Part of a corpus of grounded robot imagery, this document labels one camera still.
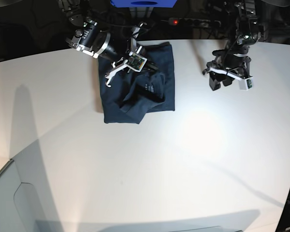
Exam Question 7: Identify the blue box with oval hole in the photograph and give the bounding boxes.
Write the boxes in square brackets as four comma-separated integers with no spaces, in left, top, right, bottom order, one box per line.
[110,0,177,8]

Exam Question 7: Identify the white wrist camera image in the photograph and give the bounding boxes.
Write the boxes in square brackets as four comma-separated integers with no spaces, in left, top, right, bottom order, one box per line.
[239,77,254,91]
[127,52,147,72]

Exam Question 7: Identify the aluminium profile post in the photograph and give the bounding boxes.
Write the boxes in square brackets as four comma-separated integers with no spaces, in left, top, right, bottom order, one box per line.
[129,7,154,18]

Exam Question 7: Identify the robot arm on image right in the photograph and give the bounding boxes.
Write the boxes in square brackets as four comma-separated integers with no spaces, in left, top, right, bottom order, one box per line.
[203,0,264,91]

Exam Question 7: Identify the black power strip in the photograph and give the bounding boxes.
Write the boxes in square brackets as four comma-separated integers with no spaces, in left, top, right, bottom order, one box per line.
[168,17,221,29]

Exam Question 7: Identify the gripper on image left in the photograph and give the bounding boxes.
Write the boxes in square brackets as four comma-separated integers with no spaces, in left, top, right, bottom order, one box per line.
[103,22,159,87]

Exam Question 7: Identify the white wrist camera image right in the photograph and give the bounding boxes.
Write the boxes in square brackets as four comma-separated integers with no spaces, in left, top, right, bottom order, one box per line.
[239,77,254,91]

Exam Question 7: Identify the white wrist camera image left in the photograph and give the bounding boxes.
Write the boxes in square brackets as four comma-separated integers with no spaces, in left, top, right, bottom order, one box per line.
[127,52,147,72]

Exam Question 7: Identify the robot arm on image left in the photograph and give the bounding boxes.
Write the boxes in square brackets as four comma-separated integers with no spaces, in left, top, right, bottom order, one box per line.
[58,0,158,87]

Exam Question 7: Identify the blue T-shirt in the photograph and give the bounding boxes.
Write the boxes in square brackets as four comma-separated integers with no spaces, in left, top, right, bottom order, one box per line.
[98,42,175,124]

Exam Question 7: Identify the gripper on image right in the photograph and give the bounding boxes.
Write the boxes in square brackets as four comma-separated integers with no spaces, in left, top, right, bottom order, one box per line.
[202,49,251,91]

